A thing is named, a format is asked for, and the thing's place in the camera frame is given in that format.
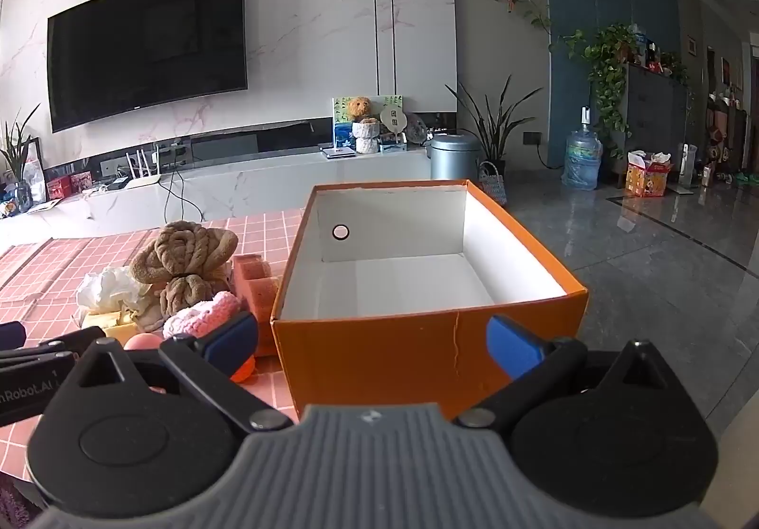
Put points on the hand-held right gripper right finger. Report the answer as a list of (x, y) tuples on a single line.
[(513, 342)]

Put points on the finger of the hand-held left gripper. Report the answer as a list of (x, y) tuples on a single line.
[(10, 335), (59, 344)]

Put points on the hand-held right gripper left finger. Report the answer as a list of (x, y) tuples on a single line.
[(234, 340)]

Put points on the pink white yarn bundle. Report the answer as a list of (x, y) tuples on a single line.
[(198, 315)]

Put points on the yellow packet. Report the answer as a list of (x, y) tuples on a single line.
[(104, 321)]

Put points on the orange-pink sponge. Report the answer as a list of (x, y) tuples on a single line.
[(255, 283)]

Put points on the small brown yarn bundle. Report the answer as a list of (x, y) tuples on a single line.
[(187, 295)]

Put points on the white tissue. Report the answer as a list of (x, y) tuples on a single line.
[(110, 287)]

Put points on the orange ball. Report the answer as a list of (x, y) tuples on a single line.
[(142, 341)]

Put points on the orange cardboard box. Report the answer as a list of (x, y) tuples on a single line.
[(367, 339)]

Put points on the pink checkered tablecloth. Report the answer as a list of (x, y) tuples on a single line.
[(59, 268)]

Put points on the woven basket bag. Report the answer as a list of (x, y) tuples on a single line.
[(493, 188)]

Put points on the white marble tv cabinet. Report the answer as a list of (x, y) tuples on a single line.
[(249, 185)]

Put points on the red gift boxes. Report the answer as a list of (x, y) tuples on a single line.
[(71, 185)]

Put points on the green plant in glass vase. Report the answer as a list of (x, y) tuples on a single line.
[(16, 161)]

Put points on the white router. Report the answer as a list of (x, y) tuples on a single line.
[(142, 179)]

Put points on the grey metal trash can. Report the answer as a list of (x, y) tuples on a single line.
[(453, 158)]

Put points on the blue water bottle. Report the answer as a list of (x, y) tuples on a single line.
[(581, 155)]

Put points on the long-leaf potted plant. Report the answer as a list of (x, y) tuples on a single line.
[(495, 131)]

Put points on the white set-top box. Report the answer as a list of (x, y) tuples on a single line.
[(337, 151)]

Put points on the green blue painting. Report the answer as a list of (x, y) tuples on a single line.
[(341, 134)]

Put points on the plush toy on stand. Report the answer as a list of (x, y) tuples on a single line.
[(365, 137)]

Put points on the white standing device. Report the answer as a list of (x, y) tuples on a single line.
[(688, 164)]

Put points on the round paper fan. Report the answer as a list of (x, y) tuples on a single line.
[(397, 120)]

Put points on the brown teddy bear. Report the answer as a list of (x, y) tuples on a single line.
[(360, 108)]

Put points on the dark grey cabinet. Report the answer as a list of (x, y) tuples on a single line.
[(655, 114)]

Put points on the leafy pothos plant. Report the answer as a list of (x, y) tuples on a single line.
[(605, 72)]

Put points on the black wall television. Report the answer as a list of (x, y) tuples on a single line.
[(148, 45)]

